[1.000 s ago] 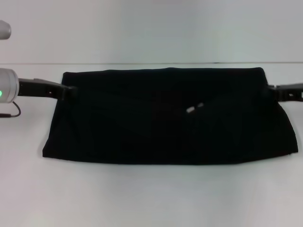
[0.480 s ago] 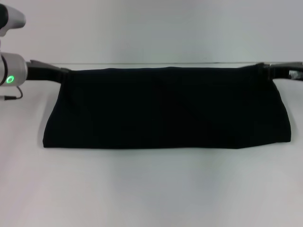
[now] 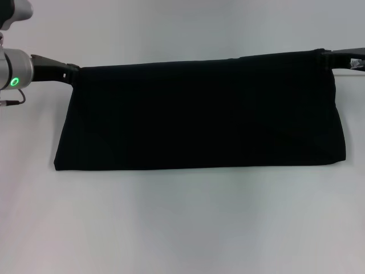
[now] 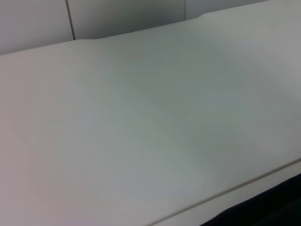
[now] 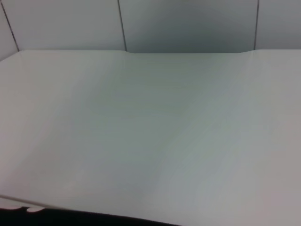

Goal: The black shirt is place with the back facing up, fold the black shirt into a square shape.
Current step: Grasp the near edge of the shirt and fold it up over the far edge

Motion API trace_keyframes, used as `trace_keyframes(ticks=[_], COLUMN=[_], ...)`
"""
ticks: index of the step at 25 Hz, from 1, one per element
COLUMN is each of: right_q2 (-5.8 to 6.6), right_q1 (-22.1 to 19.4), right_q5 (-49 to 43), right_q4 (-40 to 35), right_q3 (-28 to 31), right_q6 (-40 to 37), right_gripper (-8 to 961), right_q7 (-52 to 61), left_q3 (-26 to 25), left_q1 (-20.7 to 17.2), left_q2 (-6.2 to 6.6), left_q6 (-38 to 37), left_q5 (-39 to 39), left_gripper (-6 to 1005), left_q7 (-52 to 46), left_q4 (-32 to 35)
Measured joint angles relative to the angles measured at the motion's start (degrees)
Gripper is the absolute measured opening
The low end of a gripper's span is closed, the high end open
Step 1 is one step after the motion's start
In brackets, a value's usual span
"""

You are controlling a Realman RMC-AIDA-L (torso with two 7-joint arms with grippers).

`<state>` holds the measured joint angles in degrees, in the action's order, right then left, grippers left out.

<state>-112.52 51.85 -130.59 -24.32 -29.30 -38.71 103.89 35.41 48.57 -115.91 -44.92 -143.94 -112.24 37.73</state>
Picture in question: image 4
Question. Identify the black shirt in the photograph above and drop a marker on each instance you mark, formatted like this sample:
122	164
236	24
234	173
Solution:
270	207

